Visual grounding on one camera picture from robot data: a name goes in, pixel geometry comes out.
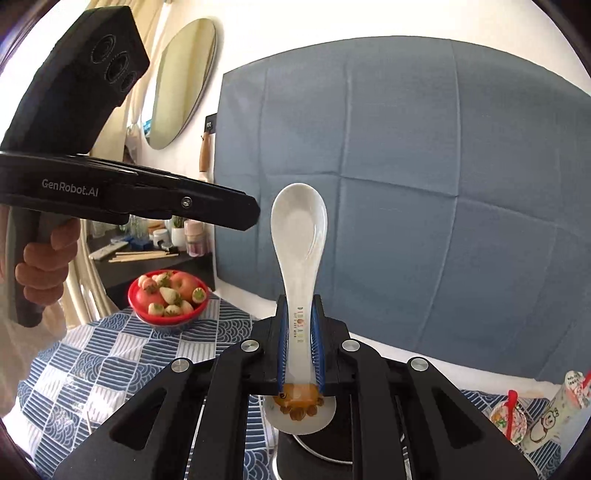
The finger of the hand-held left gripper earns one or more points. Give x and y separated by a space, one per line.
207 207
184 177

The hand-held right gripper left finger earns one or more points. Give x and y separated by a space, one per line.
280 341

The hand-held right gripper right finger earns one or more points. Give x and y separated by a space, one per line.
318 341

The white spoon with bear print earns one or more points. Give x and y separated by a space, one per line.
300 422

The person's left hand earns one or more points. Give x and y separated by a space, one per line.
41 272

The pink jar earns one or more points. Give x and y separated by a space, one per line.
196 237

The small white plant pot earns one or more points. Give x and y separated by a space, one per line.
178 237

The small white cup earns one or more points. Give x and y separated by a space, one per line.
161 239

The blue box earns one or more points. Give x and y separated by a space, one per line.
137 243

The red apple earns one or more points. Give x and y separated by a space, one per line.
150 300
185 285

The wooden chopstick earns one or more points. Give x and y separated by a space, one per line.
141 253
136 259

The pile of white strawberries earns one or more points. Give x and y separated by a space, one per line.
168 295

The black side table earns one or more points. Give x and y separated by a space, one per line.
138 277

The red fruit bowl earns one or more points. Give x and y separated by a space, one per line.
166 321

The blue patterned tablecloth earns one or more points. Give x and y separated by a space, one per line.
115 350

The grey-blue cloth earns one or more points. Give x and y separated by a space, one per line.
415 184

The small red-rimmed dessert cup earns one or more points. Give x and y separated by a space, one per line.
505 417

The cartoon print drink cup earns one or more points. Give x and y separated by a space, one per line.
549 420

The red and white straw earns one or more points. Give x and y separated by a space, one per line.
587 376

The black wall hook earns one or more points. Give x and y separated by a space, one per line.
211 123

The oval wall mirror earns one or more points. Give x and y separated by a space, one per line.
182 83

